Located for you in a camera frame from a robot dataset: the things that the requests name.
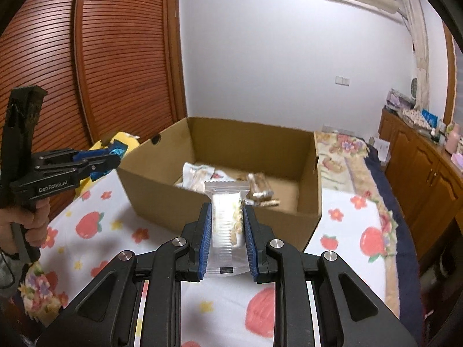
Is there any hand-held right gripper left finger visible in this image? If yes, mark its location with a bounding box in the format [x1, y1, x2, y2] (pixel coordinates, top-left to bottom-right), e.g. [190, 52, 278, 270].
[36, 203, 213, 347]

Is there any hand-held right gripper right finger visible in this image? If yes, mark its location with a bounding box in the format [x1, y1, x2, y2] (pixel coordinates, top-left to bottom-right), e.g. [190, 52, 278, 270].
[243, 205, 418, 347]

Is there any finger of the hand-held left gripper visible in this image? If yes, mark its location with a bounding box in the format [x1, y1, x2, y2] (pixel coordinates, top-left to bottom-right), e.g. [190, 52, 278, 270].
[34, 155, 122, 180]
[36, 147, 111, 167]

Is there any blue foil snack packet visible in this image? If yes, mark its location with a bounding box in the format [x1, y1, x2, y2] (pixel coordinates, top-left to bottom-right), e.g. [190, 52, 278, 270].
[90, 138, 131, 182]

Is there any clear packet with cream bar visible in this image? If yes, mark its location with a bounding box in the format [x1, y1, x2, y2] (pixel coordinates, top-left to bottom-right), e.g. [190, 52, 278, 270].
[204, 181, 251, 278]

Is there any clear packet of brown wafers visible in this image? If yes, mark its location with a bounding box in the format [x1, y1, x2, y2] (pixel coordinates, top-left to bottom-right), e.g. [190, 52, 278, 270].
[244, 173, 281, 209]

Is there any white barcode snack packet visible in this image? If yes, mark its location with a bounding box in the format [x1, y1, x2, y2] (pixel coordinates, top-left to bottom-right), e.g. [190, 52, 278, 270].
[175, 162, 216, 193]

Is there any long white snack packet red label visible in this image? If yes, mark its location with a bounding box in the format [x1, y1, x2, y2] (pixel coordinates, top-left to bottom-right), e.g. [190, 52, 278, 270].
[212, 168, 237, 183]

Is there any brown cardboard box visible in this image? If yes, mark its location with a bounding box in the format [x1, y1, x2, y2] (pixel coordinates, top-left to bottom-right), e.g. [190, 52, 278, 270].
[116, 117, 322, 254]

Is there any person's left hand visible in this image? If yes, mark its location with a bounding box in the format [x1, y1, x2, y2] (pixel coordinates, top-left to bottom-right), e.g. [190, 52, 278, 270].
[0, 200, 52, 252]

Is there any yellow plush toy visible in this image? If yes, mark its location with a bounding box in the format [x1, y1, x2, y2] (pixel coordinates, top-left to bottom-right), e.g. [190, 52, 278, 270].
[78, 132, 140, 196]

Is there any strawberry printed tablecloth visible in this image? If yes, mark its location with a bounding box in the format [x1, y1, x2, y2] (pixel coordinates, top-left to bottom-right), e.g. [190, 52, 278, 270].
[18, 173, 398, 347]

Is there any wooden slatted wardrobe door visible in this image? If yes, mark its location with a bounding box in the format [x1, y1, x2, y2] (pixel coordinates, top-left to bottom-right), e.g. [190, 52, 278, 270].
[0, 0, 189, 221]

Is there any floral blanket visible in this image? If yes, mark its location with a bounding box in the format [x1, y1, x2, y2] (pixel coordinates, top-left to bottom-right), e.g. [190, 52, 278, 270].
[313, 130, 424, 340]

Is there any small white box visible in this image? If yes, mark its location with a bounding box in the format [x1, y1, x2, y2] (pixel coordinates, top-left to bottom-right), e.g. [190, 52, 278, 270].
[369, 137, 392, 163]

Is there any wooden cabinet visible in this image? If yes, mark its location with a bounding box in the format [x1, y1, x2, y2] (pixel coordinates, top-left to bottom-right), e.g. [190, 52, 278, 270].
[378, 108, 463, 272]

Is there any purple folded cloth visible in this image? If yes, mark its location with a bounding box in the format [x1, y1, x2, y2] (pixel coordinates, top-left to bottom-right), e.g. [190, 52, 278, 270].
[385, 88, 415, 111]

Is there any floral folded cloth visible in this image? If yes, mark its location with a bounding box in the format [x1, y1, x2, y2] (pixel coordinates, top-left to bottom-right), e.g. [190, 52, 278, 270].
[398, 108, 435, 128]

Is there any pink bottle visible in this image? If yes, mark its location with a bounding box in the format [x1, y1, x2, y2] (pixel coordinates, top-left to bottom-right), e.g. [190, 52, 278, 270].
[445, 123, 461, 154]

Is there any cream curtain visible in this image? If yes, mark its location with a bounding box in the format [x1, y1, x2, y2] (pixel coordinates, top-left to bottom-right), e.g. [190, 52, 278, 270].
[398, 0, 429, 110]

